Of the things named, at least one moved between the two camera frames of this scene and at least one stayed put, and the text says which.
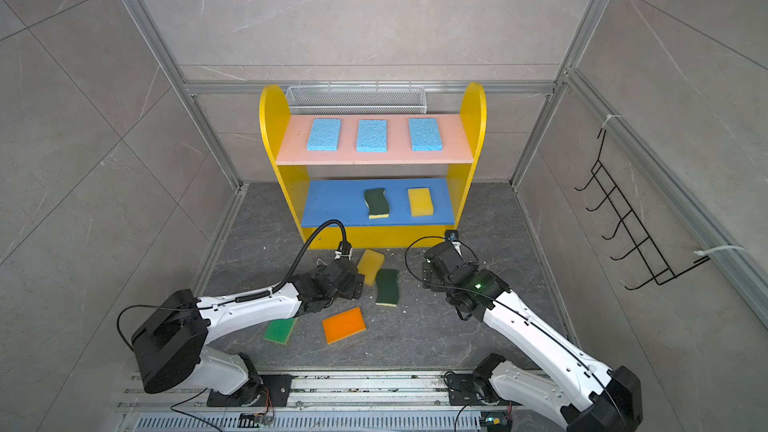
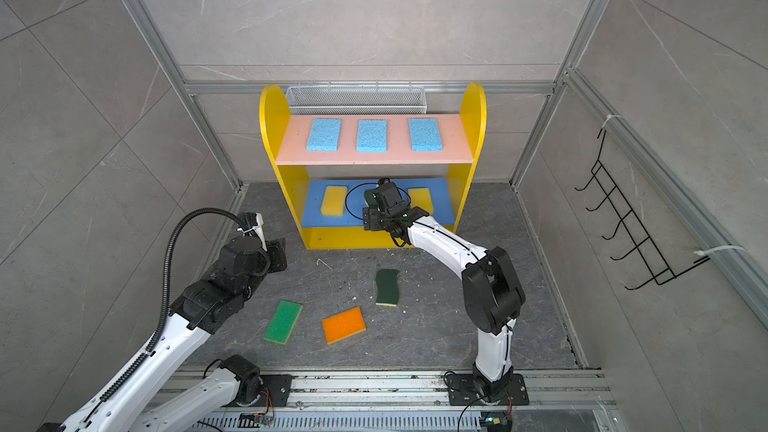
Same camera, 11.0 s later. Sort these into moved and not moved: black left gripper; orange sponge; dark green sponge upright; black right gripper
Moved: black left gripper; black right gripper
Not moved: dark green sponge upright; orange sponge
